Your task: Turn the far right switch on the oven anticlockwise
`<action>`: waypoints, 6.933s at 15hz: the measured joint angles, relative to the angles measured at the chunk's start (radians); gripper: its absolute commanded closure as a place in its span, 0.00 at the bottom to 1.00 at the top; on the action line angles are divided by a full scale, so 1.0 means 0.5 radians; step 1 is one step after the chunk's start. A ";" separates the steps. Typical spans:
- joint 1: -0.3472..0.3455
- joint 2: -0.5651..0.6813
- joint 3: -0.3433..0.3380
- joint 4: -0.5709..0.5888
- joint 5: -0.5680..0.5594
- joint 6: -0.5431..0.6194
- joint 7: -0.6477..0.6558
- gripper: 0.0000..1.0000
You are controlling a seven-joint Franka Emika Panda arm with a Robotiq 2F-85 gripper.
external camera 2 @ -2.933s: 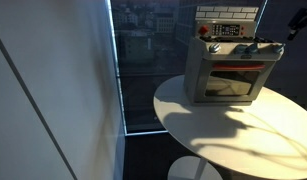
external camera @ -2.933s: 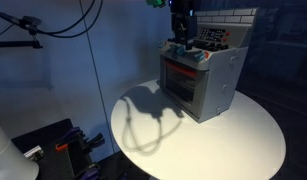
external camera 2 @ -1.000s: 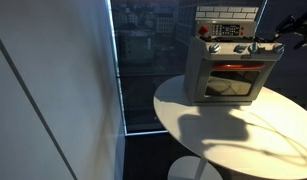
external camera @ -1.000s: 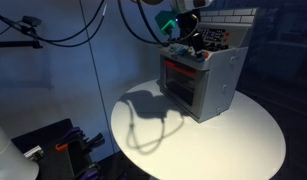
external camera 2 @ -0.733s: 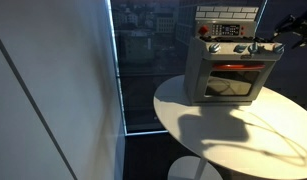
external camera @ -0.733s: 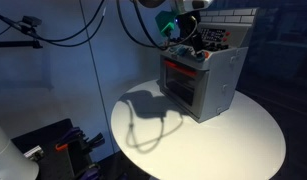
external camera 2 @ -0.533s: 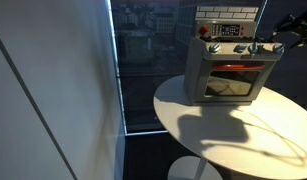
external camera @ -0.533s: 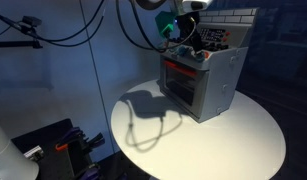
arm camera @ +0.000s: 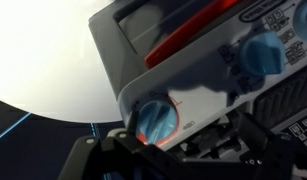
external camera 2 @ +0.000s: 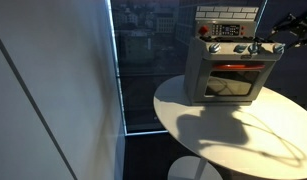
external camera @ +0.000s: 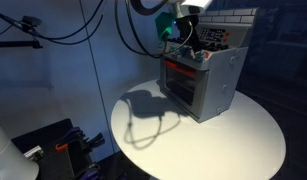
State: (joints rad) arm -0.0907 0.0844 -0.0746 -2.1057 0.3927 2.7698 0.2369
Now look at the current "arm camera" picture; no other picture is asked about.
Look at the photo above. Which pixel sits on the grey toy oven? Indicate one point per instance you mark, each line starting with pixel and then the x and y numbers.
pixel 199 83

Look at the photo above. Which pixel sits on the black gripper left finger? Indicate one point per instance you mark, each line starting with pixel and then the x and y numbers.
pixel 93 156

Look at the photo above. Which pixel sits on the blue oven knob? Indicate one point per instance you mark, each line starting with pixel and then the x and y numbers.
pixel 306 20
pixel 158 121
pixel 261 55

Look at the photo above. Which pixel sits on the grey oven door with window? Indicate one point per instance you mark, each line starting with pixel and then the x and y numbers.
pixel 104 50

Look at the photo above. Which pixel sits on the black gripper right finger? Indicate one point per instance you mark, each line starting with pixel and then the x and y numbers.
pixel 276 156

